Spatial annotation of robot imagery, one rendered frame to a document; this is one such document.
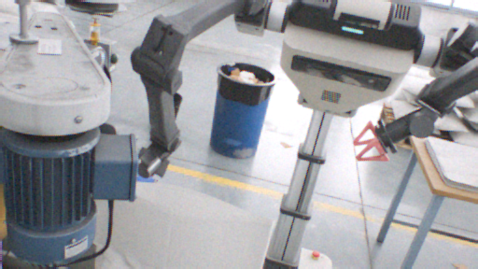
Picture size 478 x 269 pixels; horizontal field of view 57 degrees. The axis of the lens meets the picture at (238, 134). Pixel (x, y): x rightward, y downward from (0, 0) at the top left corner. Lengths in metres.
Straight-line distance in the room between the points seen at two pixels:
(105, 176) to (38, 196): 0.11
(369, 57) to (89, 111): 0.88
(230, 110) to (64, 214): 2.59
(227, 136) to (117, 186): 2.65
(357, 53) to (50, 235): 0.94
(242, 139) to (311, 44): 2.13
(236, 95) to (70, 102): 2.61
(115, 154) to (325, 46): 0.77
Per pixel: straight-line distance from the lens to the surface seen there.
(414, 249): 2.45
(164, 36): 0.93
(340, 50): 1.34
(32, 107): 0.68
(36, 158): 0.75
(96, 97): 0.70
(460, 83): 1.03
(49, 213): 0.80
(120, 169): 0.77
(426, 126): 1.15
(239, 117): 3.30
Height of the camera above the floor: 1.69
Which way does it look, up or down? 26 degrees down
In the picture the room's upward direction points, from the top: 11 degrees clockwise
